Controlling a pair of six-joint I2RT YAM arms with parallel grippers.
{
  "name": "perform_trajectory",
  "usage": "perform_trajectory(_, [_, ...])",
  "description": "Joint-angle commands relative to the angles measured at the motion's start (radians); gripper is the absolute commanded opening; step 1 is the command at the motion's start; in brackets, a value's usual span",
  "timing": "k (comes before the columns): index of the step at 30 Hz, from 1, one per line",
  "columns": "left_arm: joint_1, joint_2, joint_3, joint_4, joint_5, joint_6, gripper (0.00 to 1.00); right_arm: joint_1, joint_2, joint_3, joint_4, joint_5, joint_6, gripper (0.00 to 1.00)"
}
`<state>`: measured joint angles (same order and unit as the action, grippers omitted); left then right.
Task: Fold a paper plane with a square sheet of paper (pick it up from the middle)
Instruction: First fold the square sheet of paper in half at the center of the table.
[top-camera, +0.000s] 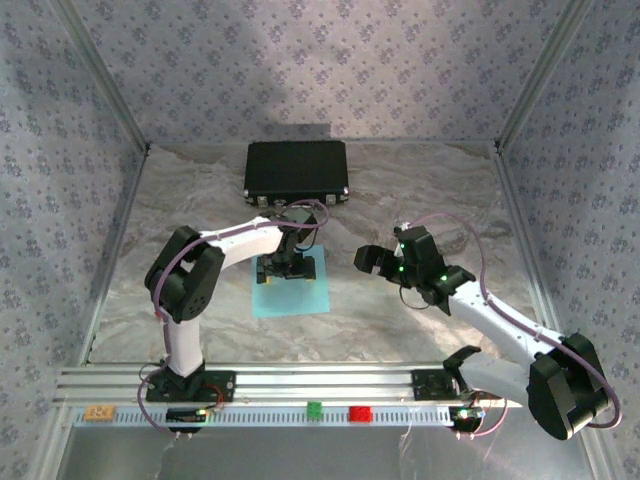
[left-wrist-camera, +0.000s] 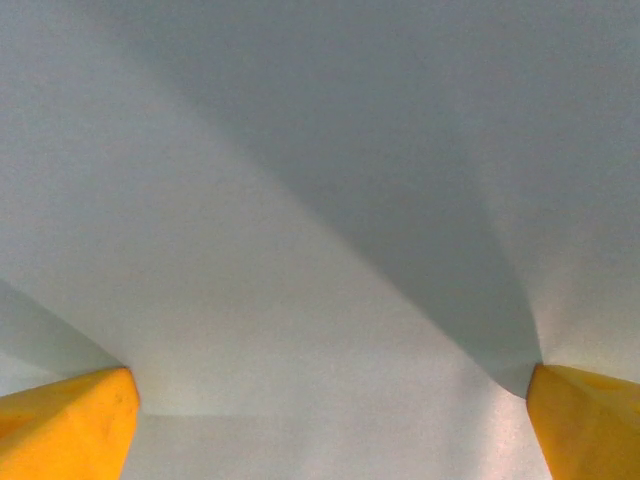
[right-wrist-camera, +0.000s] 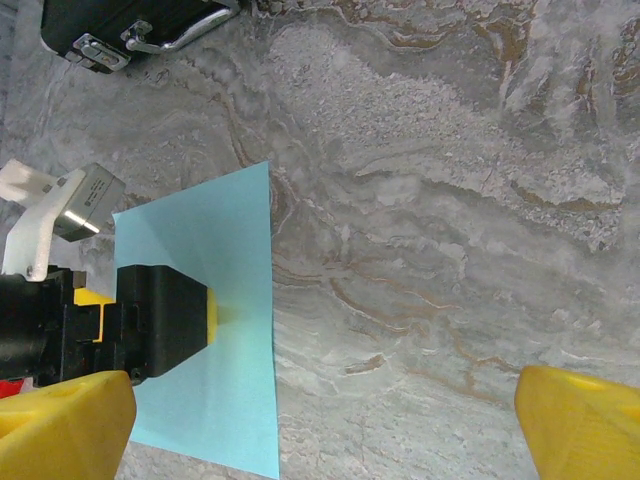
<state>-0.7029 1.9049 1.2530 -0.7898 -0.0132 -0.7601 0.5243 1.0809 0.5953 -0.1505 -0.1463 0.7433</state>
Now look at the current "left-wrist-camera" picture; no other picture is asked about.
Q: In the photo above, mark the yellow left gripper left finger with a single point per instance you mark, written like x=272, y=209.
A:
x=65, y=430

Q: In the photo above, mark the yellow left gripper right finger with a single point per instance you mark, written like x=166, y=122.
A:
x=590, y=430

